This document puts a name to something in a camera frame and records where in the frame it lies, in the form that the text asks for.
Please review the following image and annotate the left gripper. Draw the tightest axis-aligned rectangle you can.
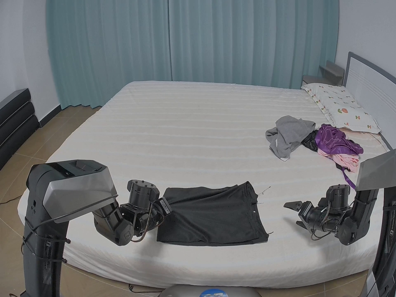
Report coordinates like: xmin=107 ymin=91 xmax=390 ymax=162
xmin=145 ymin=197 xmax=172 ymax=228

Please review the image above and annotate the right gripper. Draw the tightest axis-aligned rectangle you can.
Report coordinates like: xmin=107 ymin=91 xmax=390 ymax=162
xmin=284 ymin=200 xmax=322 ymax=232

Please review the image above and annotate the black T-shirt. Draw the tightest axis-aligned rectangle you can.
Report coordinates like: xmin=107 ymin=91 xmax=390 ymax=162
xmin=156 ymin=181 xmax=270 ymax=247

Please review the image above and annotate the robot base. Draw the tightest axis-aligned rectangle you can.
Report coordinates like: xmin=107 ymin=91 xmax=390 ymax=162
xmin=159 ymin=286 xmax=236 ymax=297

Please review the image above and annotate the bed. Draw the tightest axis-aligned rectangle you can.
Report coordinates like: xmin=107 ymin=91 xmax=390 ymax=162
xmin=17 ymin=51 xmax=396 ymax=290

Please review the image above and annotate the pink garment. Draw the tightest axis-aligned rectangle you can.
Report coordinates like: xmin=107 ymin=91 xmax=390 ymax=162
xmin=319 ymin=149 xmax=361 ymax=172

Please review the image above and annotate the shiny black garment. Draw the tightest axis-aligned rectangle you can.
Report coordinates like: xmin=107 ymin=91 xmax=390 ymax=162
xmin=302 ymin=131 xmax=321 ymax=153

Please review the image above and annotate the purple garment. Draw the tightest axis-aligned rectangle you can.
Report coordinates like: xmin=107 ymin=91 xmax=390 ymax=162
xmin=315 ymin=124 xmax=364 ymax=188

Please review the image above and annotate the grey garment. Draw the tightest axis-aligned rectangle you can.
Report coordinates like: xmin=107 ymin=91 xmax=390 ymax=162
xmin=265 ymin=115 xmax=317 ymax=161

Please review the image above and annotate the white printed pillow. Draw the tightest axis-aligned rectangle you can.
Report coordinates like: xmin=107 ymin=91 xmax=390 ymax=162
xmin=301 ymin=83 xmax=382 ymax=134

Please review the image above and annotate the grey bedside table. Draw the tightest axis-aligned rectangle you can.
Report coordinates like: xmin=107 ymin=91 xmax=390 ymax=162
xmin=302 ymin=60 xmax=345 ymax=87

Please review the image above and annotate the black chest of drawers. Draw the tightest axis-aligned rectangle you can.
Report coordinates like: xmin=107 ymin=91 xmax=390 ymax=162
xmin=0 ymin=88 xmax=39 ymax=169

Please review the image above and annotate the blue-green curtain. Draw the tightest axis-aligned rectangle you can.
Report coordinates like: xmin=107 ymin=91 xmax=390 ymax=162
xmin=167 ymin=0 xmax=339 ymax=89
xmin=46 ymin=0 xmax=172 ymax=111

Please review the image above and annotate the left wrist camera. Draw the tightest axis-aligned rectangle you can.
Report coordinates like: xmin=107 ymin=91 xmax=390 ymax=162
xmin=127 ymin=180 xmax=160 ymax=211

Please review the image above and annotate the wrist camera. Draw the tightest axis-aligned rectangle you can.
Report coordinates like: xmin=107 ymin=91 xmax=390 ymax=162
xmin=325 ymin=184 xmax=351 ymax=211
xmin=127 ymin=180 xmax=160 ymax=211

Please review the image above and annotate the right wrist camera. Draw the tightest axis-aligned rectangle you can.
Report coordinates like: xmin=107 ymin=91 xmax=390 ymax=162
xmin=325 ymin=184 xmax=351 ymax=211

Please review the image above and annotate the black cable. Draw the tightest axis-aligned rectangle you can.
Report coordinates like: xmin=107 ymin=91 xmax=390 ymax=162
xmin=51 ymin=193 xmax=119 ymax=223
xmin=128 ymin=283 xmax=164 ymax=297

